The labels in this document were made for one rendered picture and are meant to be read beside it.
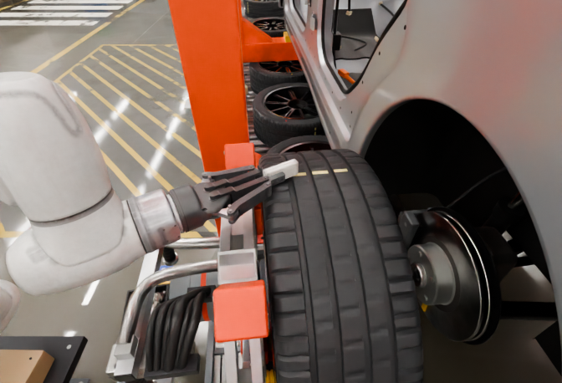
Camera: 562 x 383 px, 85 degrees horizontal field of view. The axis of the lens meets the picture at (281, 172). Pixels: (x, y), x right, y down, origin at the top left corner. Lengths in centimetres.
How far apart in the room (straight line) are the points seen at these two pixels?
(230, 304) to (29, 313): 175
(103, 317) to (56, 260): 147
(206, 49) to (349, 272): 64
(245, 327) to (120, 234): 21
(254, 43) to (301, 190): 242
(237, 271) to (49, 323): 160
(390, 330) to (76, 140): 51
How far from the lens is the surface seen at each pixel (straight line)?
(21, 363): 153
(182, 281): 80
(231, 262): 55
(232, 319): 48
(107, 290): 202
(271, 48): 292
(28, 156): 42
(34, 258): 50
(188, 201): 50
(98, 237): 47
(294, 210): 55
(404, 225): 97
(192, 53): 88
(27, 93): 43
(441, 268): 86
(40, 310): 214
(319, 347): 53
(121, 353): 66
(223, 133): 98
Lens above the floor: 158
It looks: 41 degrees down
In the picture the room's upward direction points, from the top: straight up
